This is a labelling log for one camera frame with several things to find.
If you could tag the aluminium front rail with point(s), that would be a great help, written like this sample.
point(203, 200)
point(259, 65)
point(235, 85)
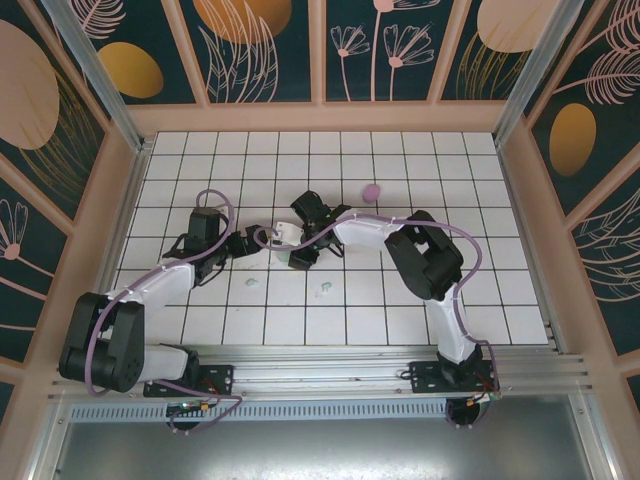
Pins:
point(320, 372)

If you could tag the aluminium side rail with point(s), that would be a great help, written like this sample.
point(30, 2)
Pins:
point(517, 200)
point(115, 250)

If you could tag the right aluminium corner post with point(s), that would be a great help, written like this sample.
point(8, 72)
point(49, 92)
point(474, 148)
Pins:
point(530, 70)

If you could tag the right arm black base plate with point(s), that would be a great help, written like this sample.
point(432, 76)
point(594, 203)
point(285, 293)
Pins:
point(425, 377)

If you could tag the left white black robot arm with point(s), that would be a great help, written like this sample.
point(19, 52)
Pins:
point(165, 285)

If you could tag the grey metal sheet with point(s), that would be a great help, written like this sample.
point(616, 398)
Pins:
point(325, 450)

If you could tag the aluminium corner post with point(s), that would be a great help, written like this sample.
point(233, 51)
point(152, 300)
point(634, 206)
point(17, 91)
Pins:
point(105, 85)
point(530, 70)

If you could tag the left aluminium side rail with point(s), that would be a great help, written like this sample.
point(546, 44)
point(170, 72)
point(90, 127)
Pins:
point(115, 250)

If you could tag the pink earbud charging case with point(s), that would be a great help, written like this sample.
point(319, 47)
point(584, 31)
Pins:
point(372, 193)

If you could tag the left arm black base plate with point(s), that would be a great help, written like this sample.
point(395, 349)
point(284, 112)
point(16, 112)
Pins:
point(220, 377)

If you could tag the left aluminium corner post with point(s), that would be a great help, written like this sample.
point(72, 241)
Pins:
point(105, 85)

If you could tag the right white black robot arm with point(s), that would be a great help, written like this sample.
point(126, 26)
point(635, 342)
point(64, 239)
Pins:
point(365, 232)

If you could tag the right aluminium side rail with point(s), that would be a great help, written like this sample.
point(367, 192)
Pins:
point(517, 200)

